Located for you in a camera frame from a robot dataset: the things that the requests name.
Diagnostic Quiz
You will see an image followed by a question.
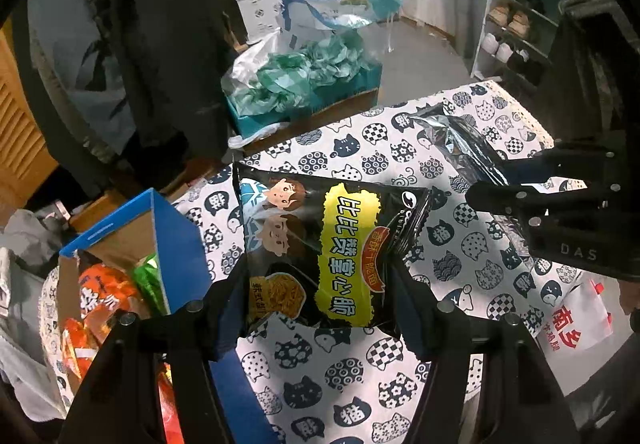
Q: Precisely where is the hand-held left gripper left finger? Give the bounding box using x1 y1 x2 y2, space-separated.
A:
57 256 252 444

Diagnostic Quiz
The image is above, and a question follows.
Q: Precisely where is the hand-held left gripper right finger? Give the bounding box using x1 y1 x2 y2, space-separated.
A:
390 263 569 444

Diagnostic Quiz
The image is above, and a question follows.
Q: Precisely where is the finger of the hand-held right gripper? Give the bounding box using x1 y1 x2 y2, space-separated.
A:
466 180 557 228
500 143 619 188

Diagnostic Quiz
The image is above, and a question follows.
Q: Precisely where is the silver foil snack packet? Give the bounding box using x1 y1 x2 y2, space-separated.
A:
407 104 532 256

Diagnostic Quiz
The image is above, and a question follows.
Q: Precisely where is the blue cardboard box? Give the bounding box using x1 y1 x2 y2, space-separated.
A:
58 187 214 321

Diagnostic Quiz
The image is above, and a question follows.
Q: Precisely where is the black yellow-label snack bag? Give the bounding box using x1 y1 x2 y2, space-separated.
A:
232 161 434 338

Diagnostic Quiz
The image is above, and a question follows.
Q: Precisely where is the orange white snack bag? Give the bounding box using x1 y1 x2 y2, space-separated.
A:
75 264 152 326

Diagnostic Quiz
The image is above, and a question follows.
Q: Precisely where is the orange brown snack bag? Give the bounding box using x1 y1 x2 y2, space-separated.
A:
60 317 109 381

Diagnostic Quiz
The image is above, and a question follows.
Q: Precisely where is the cat print tablecloth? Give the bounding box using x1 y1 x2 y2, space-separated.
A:
40 79 591 444

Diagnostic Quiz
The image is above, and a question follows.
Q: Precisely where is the green snack packet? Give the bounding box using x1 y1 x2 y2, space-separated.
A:
132 253 169 316

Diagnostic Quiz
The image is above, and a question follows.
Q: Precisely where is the white red-print plastic bag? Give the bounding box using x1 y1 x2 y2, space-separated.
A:
537 269 617 366

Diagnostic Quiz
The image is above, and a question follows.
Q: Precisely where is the dark bulky object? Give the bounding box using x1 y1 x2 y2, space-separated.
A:
544 0 640 146

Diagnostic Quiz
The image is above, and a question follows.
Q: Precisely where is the group of assorted shoes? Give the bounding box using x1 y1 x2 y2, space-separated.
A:
481 0 571 81

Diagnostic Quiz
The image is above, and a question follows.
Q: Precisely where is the teal cardboard box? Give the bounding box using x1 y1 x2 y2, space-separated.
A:
225 63 384 136

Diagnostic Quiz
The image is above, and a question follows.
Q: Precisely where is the white crumpled cloth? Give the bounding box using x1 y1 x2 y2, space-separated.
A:
0 208 67 421

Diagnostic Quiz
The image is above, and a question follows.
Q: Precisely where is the green white plastic bag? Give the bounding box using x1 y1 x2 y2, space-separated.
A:
222 31 374 118

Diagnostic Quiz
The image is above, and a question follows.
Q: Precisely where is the wooden slatted cabinet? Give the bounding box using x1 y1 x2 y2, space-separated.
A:
0 23 62 211

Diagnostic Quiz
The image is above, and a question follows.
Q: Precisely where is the black jacket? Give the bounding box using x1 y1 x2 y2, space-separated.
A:
109 0 242 161

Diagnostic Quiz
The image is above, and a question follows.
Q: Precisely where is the white storage box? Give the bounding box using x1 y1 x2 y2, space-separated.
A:
237 0 287 46

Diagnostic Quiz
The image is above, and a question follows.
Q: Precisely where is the grey printed shirt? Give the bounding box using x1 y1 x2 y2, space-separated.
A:
27 0 142 136

